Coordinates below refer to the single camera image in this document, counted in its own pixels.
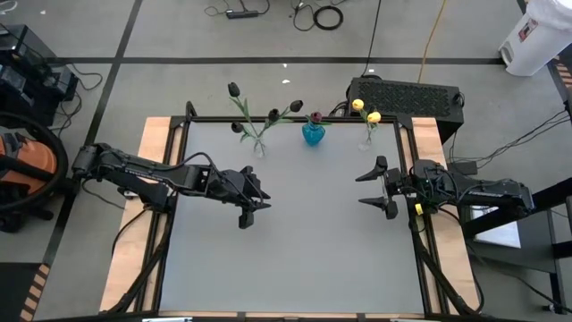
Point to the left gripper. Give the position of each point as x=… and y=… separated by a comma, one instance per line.
x=232, y=188

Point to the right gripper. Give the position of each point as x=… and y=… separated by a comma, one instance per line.
x=402, y=185

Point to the yellow artificial tulip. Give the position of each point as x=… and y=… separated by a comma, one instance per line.
x=357, y=104
x=374, y=117

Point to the dark red artificial tulip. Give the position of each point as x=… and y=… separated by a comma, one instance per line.
x=316, y=117

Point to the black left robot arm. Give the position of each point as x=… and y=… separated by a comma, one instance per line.
x=134, y=172

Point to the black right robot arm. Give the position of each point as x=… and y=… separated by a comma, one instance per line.
x=491, y=194

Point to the clear glass vase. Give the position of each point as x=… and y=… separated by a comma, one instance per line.
x=365, y=142
x=259, y=149

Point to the blue glass vase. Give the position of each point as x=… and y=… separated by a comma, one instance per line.
x=313, y=134

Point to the yellow tag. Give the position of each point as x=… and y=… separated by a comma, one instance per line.
x=418, y=209

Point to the black perforated computer case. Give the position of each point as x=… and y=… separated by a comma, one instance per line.
x=402, y=98

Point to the wooden table side board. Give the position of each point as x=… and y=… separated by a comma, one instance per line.
x=134, y=241
x=453, y=259

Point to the white sheet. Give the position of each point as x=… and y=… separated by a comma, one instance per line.
x=500, y=234

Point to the black desk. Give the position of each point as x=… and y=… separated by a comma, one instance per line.
x=536, y=237

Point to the black power strip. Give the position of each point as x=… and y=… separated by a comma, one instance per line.
x=242, y=14

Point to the white pedal trash bin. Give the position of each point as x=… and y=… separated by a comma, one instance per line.
x=536, y=40

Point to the black mat with striped edge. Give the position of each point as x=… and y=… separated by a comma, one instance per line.
x=13, y=290
x=564, y=73

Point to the orange and black vacuum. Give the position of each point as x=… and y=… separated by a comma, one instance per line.
x=31, y=163

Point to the black equipment box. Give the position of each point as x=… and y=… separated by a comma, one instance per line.
x=27, y=76

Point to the black aluminium table frame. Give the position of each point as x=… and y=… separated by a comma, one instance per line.
x=290, y=119

